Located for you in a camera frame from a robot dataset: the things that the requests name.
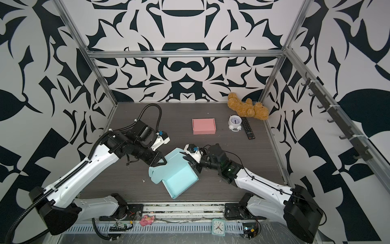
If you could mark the small circuit board right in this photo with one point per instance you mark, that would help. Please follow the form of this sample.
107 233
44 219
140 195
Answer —
251 230

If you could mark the black remote control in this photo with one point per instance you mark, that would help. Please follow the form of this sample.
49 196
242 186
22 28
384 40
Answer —
245 125

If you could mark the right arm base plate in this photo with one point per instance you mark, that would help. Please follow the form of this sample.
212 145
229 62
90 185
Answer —
236 211

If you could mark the pink small toy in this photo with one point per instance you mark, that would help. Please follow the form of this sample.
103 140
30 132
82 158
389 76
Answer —
147 220

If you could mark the black wall hook rack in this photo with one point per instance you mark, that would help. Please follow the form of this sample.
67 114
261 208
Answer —
340 118

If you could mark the white alarm clock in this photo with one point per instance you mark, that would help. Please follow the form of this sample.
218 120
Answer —
234 123

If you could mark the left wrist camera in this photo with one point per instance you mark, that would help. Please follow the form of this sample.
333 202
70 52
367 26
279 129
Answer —
162 138

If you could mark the brown teddy bear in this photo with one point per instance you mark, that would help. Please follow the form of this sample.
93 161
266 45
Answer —
247 109

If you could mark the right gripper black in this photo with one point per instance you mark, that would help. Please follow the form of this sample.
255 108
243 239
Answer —
194 163

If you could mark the light blue paper box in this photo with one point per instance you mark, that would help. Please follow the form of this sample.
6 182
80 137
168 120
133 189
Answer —
177 175

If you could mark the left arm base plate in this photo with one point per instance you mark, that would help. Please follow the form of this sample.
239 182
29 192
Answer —
133 212

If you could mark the pink paper box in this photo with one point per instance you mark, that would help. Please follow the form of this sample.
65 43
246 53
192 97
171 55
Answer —
204 126

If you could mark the small circuit board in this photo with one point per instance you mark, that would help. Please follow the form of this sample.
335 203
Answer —
121 227
251 230

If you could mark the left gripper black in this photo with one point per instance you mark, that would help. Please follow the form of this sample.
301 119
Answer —
155 161

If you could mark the teal square clock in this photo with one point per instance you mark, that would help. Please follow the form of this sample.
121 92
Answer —
218 227

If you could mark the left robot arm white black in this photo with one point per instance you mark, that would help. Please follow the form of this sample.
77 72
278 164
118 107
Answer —
58 203

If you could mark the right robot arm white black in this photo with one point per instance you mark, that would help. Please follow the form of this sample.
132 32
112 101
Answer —
293 207

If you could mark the small circuit board left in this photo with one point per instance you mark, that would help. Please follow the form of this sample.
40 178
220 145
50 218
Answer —
121 227

